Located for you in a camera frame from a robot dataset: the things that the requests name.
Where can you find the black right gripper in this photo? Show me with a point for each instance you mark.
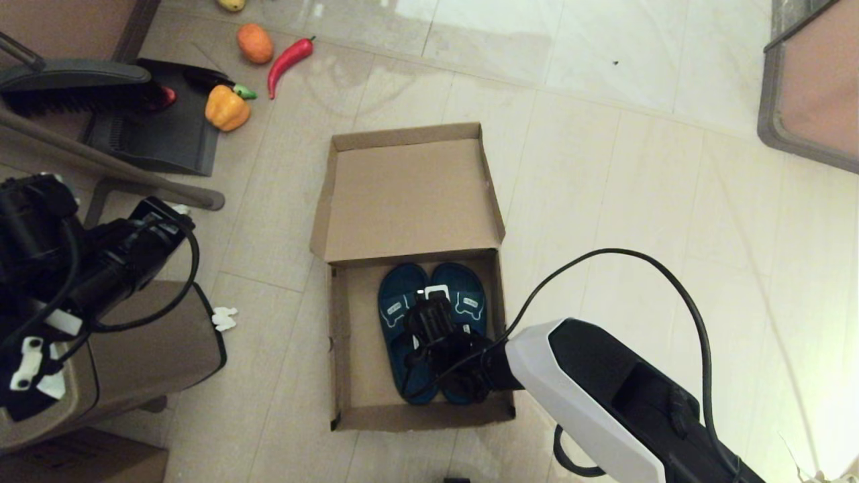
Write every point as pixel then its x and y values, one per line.
pixel 436 329

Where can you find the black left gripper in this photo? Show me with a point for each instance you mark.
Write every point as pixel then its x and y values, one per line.
pixel 147 248

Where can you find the dark blue rubber slipper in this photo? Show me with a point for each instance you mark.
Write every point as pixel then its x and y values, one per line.
pixel 470 295
pixel 396 302

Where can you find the brown cardboard shoe box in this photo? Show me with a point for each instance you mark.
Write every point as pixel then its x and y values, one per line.
pixel 409 201

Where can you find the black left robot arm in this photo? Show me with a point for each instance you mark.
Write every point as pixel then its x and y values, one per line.
pixel 27 221

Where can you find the white crumpled paper wad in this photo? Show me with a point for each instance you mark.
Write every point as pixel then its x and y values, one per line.
pixel 178 207
pixel 225 318

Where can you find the brown trash bin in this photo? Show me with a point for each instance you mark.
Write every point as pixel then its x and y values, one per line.
pixel 154 342

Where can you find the black dustpan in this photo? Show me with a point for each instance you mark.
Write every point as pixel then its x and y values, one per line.
pixel 168 137

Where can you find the small red toy fruit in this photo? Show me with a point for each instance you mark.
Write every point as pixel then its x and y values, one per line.
pixel 170 98

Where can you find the orange toy bell pepper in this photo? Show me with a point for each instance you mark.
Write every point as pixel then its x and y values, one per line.
pixel 226 110

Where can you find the dark toy eggplant green stem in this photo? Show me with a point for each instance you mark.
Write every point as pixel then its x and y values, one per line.
pixel 245 91

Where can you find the black broom brush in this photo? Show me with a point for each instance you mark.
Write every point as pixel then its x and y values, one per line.
pixel 74 75

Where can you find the closed brown cardboard carton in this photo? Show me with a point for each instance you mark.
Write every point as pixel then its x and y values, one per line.
pixel 80 464

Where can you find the orange toy fruit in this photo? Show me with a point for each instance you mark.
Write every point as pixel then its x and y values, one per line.
pixel 255 44

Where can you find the red toy chili pepper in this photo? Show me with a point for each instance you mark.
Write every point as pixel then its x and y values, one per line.
pixel 286 61

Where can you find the yellow toy fruit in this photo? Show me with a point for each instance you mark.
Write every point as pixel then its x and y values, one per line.
pixel 231 4

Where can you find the white crumpled plastic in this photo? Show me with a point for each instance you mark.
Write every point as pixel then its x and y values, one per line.
pixel 815 478

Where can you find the brown metal tube frame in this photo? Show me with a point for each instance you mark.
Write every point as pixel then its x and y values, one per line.
pixel 134 171

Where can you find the brown table with grey frame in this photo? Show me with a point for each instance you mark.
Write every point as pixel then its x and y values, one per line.
pixel 819 87
pixel 60 27

